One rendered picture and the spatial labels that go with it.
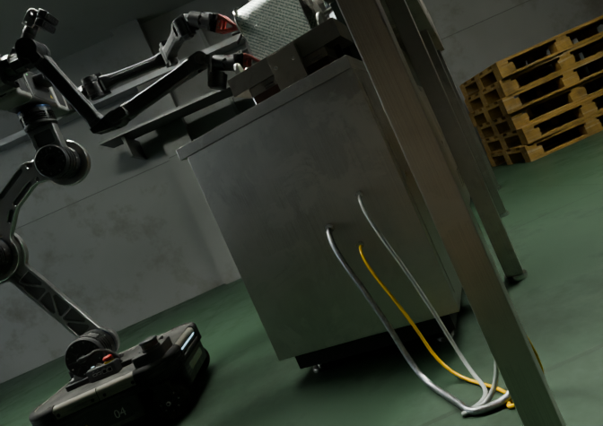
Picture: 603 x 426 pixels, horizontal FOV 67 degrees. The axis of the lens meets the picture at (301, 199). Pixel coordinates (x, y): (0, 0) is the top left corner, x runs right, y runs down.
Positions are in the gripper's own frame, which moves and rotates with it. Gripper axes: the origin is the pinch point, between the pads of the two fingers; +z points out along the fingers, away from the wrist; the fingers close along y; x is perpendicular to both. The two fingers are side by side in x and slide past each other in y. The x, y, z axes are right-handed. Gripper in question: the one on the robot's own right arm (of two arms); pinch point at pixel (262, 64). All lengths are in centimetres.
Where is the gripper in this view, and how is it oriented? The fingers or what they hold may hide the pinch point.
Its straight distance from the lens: 172.8
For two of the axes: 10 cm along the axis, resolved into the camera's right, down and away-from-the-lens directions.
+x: 0.6, -9.7, -2.2
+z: 9.3, 1.3, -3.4
